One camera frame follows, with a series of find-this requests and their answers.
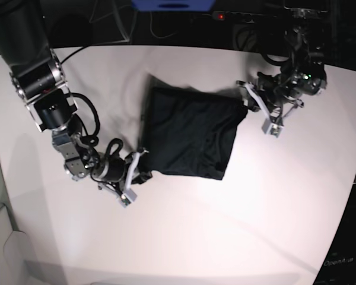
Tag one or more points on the blue plastic box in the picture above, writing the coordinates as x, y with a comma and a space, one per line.
173, 5

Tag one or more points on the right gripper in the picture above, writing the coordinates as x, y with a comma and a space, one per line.
117, 175

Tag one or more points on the black power strip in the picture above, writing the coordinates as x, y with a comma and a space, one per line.
240, 17

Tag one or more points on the dark navy long-sleeve shirt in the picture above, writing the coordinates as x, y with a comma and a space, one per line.
188, 132

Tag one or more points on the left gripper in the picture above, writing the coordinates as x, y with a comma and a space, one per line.
276, 100

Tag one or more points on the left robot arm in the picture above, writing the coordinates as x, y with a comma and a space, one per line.
302, 73

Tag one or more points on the black OpenArm case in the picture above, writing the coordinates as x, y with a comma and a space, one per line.
339, 266

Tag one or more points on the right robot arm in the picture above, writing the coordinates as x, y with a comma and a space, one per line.
40, 82

